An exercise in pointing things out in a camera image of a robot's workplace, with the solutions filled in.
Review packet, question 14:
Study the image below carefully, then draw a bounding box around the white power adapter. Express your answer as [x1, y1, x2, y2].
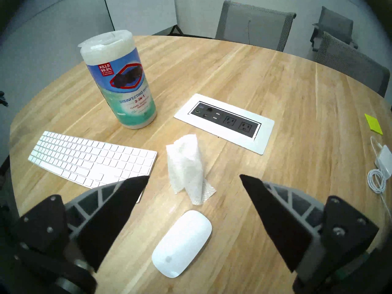
[374, 145, 392, 176]

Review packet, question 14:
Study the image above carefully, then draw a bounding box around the wide grey mesh chair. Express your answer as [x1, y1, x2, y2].
[215, 0, 297, 52]

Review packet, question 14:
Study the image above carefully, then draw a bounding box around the yellow sticky note pad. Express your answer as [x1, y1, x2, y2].
[364, 113, 384, 135]

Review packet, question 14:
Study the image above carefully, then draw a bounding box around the low grey mesh chair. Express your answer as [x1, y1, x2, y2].
[315, 32, 391, 98]

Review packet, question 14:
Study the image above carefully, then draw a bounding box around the grey office chair with armrests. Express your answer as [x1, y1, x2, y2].
[310, 6, 359, 52]

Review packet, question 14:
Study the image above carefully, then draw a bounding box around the white disinfecting wipe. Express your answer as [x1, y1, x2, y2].
[166, 134, 216, 205]

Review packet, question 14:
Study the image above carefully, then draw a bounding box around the white computer mouse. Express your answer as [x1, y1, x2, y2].
[152, 210, 213, 278]

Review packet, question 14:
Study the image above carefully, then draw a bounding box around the white slim keyboard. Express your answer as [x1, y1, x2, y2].
[28, 130, 157, 203]

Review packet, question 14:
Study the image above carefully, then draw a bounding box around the disinfecting wipes canister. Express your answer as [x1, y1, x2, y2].
[78, 30, 157, 130]

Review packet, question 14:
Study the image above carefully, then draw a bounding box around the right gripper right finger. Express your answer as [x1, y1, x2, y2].
[239, 174, 380, 294]

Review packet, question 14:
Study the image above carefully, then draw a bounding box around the silver table power outlet box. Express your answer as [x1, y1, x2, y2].
[174, 93, 275, 155]

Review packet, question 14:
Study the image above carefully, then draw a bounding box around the white charging cable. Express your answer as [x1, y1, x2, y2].
[367, 137, 392, 219]

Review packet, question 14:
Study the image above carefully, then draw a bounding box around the freestanding whiteboard with black stand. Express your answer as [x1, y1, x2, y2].
[103, 0, 185, 36]

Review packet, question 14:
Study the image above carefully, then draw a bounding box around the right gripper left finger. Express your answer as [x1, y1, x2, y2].
[14, 175, 150, 294]

